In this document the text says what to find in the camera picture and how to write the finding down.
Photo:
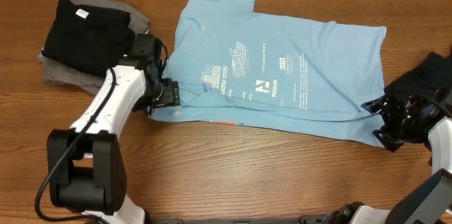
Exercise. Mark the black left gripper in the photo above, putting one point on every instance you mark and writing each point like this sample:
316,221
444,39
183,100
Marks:
171,95

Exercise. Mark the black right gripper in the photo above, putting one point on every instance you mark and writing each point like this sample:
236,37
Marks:
385,119

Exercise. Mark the light blue printed t-shirt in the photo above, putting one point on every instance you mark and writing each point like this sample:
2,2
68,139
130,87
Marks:
236,66

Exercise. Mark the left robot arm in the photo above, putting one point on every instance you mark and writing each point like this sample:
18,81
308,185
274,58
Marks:
86,169

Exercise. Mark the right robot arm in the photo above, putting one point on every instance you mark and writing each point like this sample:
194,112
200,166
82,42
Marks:
428,202

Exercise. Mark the dark navy garment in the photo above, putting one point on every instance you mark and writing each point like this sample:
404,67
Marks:
433,73

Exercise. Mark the folded black garment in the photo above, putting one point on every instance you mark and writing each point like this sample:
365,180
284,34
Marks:
87,38

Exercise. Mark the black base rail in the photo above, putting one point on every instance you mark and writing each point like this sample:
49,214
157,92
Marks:
304,219

